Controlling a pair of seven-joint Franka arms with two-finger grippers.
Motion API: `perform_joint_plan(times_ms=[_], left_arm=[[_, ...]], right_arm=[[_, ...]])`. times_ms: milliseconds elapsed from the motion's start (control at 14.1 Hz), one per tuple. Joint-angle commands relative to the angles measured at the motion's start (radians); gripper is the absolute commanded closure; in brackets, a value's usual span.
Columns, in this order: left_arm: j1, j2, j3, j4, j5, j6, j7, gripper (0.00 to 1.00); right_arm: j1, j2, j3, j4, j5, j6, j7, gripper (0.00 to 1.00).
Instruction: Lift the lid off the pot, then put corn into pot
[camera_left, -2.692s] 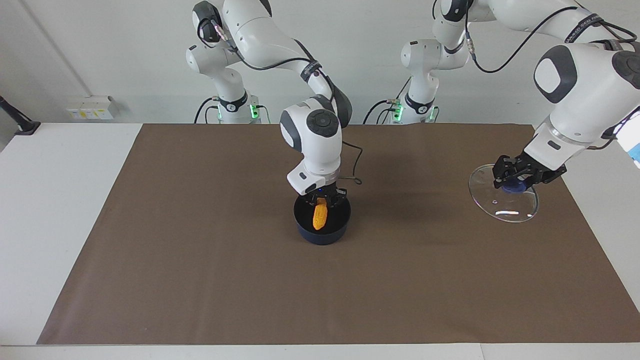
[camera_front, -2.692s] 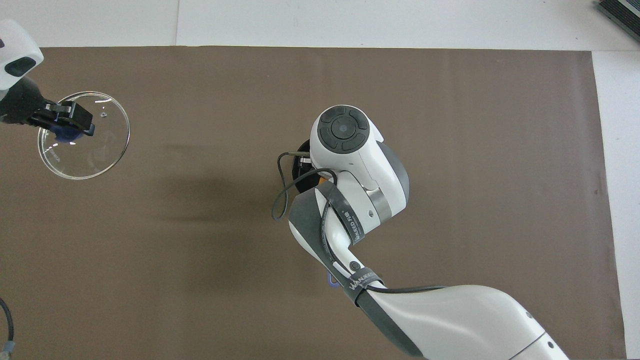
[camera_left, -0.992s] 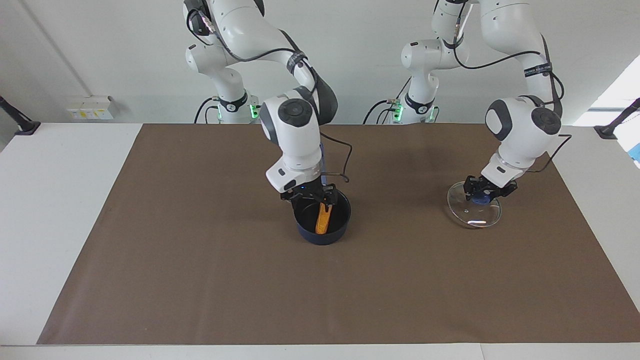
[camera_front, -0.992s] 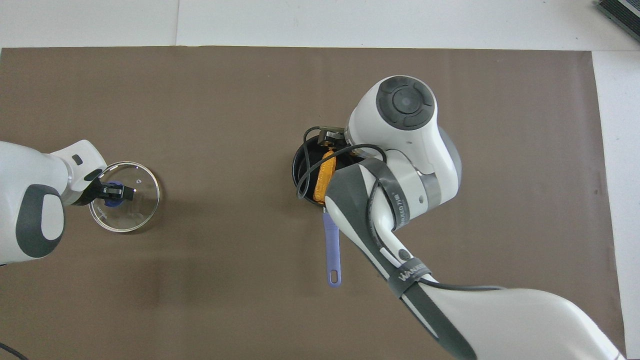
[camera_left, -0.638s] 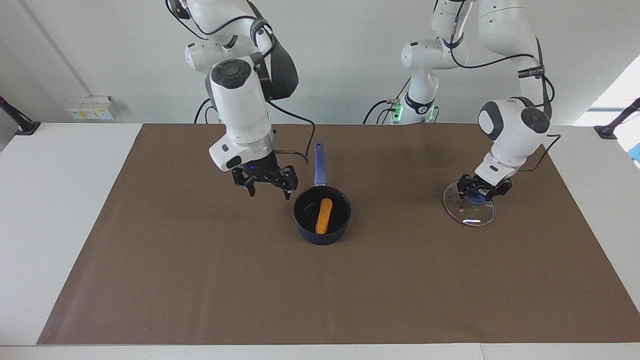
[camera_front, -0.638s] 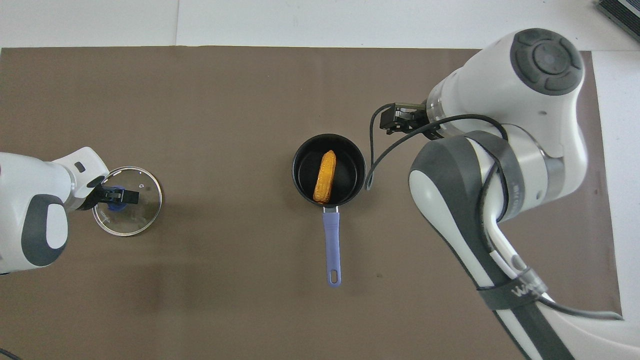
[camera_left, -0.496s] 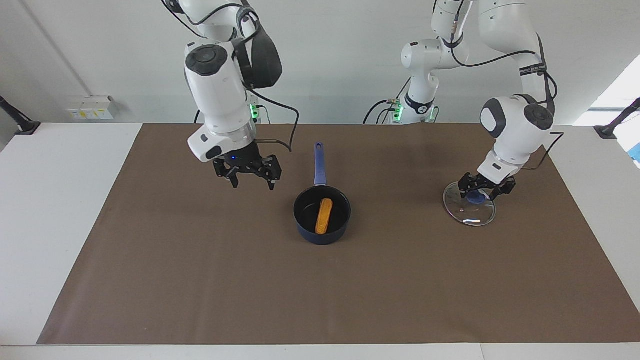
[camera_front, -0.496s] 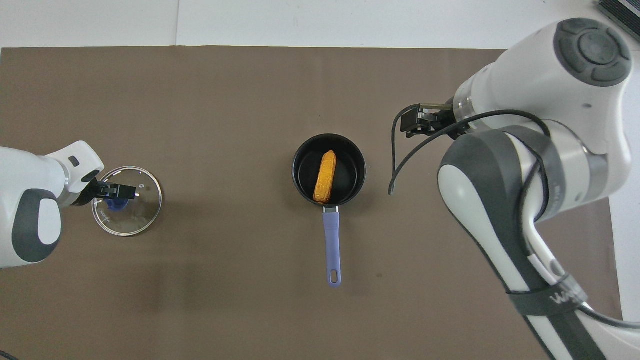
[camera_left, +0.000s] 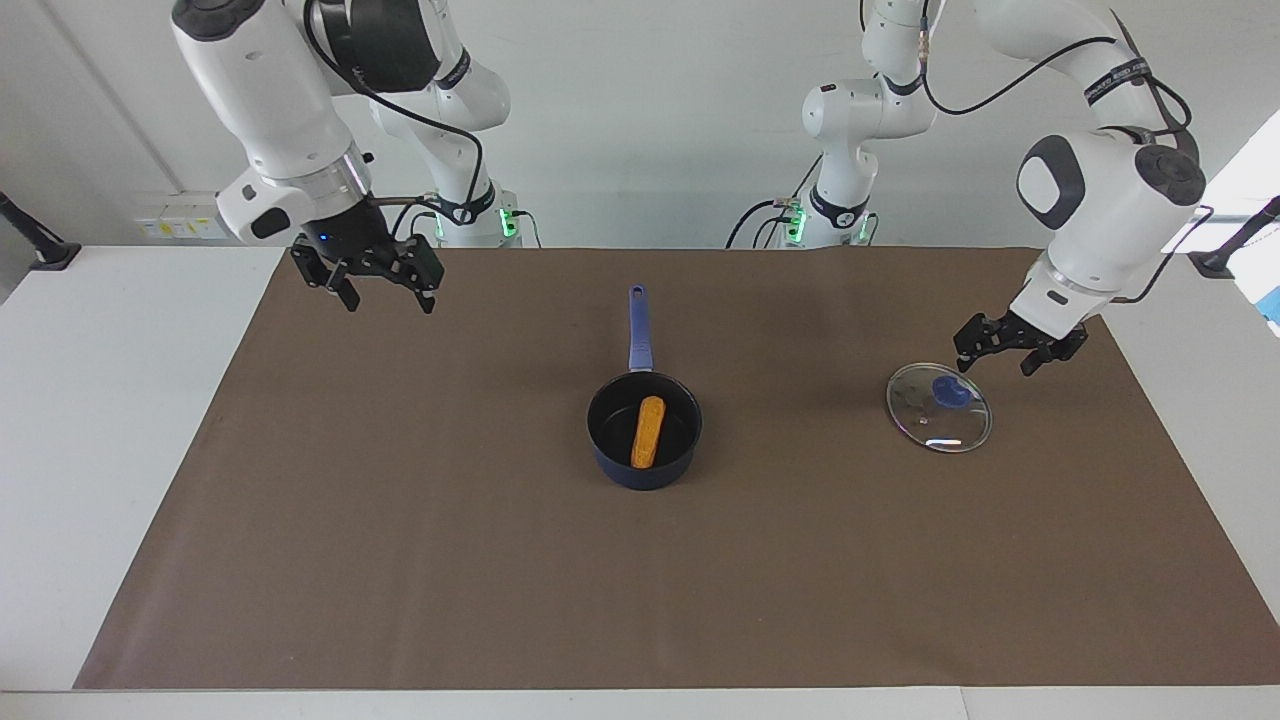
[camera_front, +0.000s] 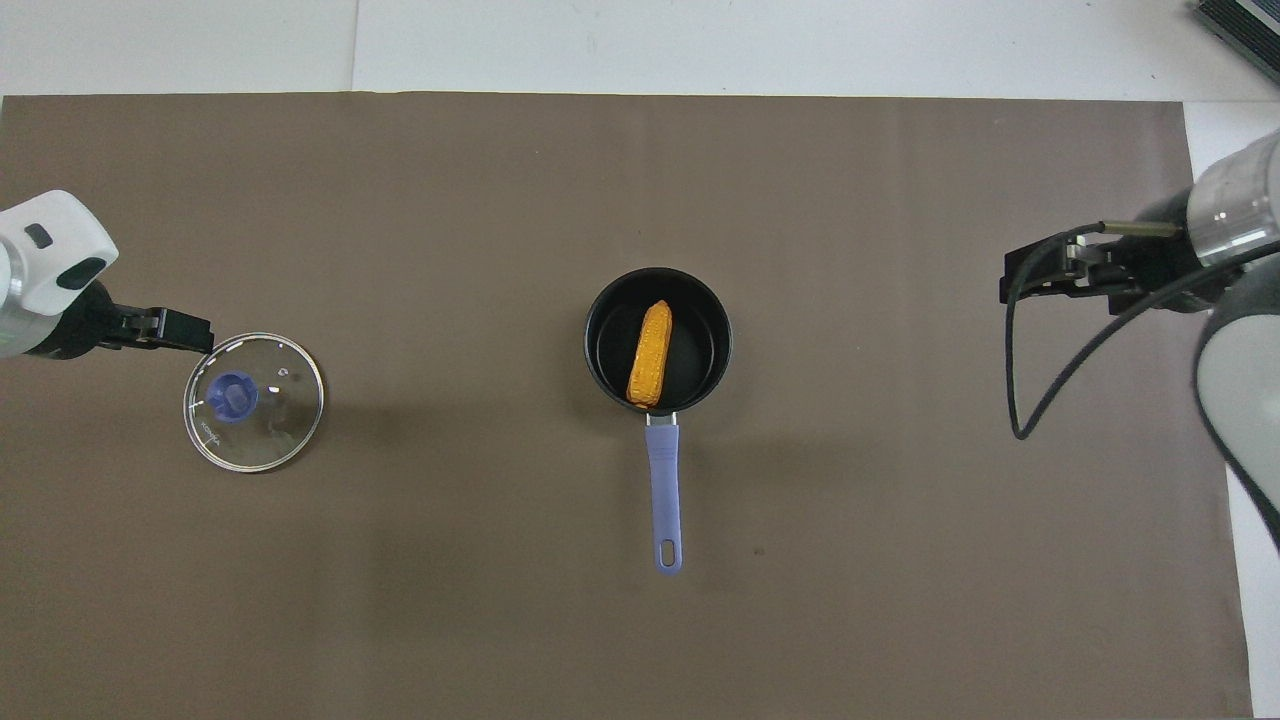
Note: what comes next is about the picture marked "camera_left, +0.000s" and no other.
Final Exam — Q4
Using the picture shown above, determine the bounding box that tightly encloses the white wall socket strip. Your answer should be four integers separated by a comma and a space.
133, 192, 229, 241

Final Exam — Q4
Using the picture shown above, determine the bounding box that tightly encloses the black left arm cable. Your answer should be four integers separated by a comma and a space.
915, 0, 1216, 304

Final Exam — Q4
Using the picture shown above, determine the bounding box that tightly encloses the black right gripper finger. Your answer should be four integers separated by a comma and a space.
290, 239, 362, 314
397, 234, 446, 316

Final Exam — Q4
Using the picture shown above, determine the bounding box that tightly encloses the yellow corn cob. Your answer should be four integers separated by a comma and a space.
630, 396, 666, 470

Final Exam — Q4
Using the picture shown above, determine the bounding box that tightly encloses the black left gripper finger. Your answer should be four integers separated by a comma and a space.
1019, 329, 1091, 379
952, 314, 1014, 375

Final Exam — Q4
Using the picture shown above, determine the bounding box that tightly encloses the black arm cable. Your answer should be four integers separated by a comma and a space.
300, 0, 487, 241
915, 0, 1216, 304

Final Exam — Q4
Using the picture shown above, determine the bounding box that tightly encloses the glass lid with blue knob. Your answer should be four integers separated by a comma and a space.
886, 362, 993, 454

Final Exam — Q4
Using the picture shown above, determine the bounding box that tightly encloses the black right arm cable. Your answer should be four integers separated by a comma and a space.
300, 0, 487, 241

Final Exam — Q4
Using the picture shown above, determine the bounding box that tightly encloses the brown table mat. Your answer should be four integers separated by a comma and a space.
73, 247, 1280, 691

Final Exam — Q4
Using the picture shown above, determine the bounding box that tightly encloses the white and blue box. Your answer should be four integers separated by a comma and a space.
1230, 240, 1280, 336

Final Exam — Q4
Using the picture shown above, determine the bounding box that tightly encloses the dark blue saucepan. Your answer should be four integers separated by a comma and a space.
586, 284, 703, 491

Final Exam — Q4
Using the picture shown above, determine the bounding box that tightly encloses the black clamp stand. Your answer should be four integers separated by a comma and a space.
0, 190, 83, 271
1188, 195, 1280, 279

